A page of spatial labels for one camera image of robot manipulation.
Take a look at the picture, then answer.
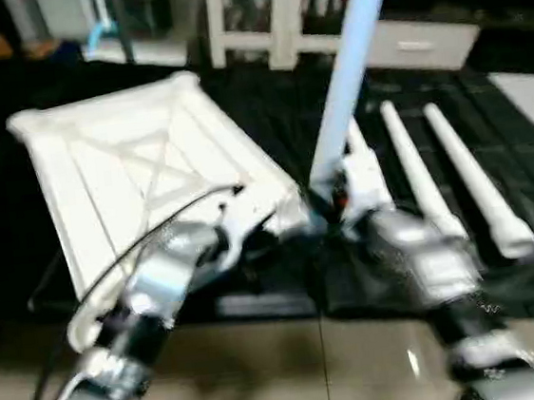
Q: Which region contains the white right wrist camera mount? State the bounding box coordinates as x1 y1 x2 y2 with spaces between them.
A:
333 143 398 233

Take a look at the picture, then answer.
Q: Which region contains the light blue plastic item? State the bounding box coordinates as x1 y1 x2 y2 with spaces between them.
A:
78 0 120 54

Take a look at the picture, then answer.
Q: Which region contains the black work mat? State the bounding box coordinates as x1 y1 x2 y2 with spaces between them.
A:
0 0 534 377

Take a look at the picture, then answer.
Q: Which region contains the grey metal pole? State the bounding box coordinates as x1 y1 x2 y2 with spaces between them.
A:
109 0 137 66

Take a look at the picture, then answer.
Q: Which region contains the blue flat box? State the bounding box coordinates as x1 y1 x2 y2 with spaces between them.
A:
40 38 84 67

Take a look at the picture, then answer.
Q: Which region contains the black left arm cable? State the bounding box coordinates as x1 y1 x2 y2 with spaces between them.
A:
0 184 269 400

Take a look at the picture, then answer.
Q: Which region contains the white glass door cabinet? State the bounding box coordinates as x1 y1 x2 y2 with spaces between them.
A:
204 0 373 79

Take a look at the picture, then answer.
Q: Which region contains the white drawer unit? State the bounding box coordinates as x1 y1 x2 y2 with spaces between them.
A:
363 10 485 81

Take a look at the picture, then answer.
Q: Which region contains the white plastic table leg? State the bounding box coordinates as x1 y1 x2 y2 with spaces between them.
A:
344 117 380 169
377 94 469 251
421 94 534 268
288 0 419 208

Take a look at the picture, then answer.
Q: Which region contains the white plastic table top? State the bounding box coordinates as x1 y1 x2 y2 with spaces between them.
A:
1 58 325 359

